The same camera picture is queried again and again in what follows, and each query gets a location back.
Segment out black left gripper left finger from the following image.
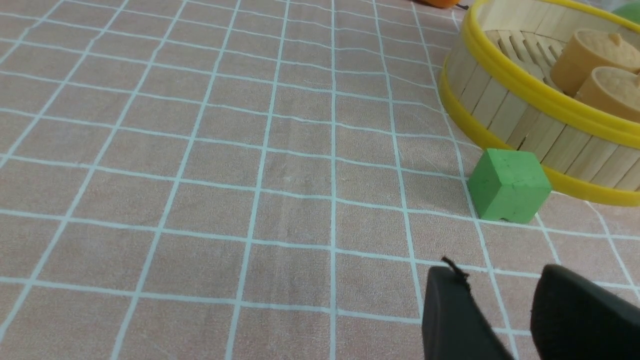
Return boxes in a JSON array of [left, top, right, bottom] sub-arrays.
[[422, 258, 514, 360]]

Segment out tan toy bun rear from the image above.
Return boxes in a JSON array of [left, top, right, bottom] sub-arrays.
[[550, 28, 640, 97]]

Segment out tan toy bun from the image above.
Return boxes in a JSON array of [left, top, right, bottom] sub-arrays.
[[550, 28, 640, 97], [574, 66, 640, 123]]

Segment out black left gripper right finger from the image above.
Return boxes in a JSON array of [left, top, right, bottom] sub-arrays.
[[530, 264, 640, 360]]

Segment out toy watermelon green striped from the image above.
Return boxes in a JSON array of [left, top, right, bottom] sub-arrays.
[[610, 0, 640, 25]]

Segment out orange toy pepper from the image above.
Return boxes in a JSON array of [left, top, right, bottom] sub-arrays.
[[416, 0, 469, 10]]

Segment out green foam block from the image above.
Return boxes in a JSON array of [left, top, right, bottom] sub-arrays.
[[467, 148, 553, 224]]

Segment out tan toy bun front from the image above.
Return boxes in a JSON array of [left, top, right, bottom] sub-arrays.
[[574, 66, 640, 123]]

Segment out bamboo steamer basket yellow rims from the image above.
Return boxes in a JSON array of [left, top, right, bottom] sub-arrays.
[[439, 0, 639, 207]]

